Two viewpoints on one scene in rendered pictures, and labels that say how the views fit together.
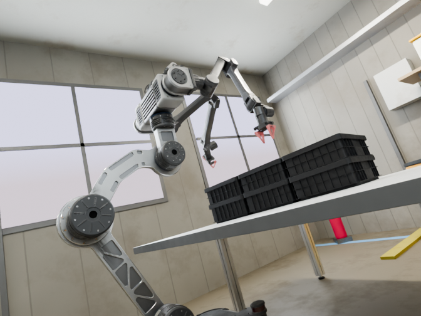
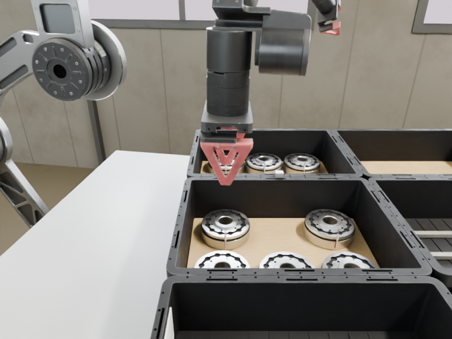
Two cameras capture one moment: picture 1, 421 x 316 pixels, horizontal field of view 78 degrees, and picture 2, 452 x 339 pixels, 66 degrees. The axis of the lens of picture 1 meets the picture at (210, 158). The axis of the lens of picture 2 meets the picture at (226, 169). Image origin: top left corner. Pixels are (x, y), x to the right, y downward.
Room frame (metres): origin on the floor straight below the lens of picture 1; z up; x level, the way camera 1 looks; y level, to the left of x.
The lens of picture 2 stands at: (1.09, -0.67, 1.30)
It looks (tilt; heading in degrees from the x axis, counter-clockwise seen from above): 27 degrees down; 47
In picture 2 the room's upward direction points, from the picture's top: straight up
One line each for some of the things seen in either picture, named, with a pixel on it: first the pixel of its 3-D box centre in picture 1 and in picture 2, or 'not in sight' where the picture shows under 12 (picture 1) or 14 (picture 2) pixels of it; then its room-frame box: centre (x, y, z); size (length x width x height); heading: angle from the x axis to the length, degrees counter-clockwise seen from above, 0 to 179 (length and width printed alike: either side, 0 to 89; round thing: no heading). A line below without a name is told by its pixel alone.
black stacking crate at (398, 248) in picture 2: (279, 175); (282, 242); (1.54, -0.36, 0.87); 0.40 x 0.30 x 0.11; 137
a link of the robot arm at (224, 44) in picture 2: (259, 112); (233, 49); (1.42, -0.34, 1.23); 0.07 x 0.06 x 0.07; 126
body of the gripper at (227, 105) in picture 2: (262, 121); (227, 97); (1.41, -0.34, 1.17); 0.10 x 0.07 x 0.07; 46
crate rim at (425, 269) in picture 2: (276, 167); (284, 220); (1.54, -0.36, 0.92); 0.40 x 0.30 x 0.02; 137
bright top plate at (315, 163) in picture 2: not in sight; (302, 161); (1.87, -0.16, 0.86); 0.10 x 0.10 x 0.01
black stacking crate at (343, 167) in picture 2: (241, 189); (266, 170); (1.74, -0.14, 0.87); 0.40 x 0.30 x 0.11; 137
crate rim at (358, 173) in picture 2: (239, 182); (268, 153); (1.74, -0.14, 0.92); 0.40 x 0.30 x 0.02; 137
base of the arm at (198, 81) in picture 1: (193, 82); not in sight; (1.28, -0.03, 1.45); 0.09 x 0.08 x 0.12; 37
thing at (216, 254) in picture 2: not in sight; (222, 270); (1.41, -0.33, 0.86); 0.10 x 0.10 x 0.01
